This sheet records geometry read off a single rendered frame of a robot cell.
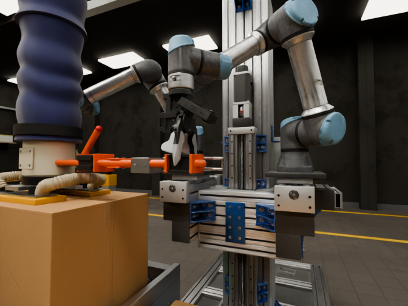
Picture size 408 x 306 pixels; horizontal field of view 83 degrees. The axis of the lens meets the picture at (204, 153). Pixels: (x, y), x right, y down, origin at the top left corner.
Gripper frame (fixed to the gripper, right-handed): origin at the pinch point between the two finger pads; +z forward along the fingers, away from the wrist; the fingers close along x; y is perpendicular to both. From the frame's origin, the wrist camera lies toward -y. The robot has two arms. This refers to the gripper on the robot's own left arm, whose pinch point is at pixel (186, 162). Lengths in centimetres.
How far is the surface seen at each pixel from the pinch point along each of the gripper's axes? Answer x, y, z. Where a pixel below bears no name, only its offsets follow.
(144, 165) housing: 3.8, 11.5, 1.0
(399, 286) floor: -200, -100, 107
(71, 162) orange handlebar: 3.5, 43.1, 0.4
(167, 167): 4.4, 3.5, 1.4
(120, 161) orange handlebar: 3.4, 21.1, 0.0
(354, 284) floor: -188, -65, 107
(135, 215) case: -13.2, 29.4, 20.4
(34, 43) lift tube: 10, 56, -41
